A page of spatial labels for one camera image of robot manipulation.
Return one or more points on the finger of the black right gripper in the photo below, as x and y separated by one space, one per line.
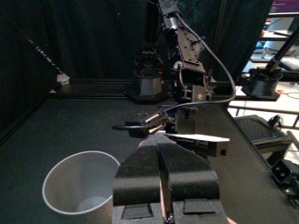
201 143

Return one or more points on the black mesh basket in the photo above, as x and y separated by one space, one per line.
259 131

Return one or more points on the white paper tag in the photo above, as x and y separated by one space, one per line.
63 78

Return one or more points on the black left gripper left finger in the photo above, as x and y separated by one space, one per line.
136 178

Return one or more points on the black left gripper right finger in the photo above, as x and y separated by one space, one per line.
191 180

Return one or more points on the white paper cup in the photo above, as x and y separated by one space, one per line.
77 180

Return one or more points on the black box device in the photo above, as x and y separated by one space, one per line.
283 172

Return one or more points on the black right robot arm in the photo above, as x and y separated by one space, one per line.
187 43

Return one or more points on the black cloth curtain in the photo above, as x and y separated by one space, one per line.
93 35

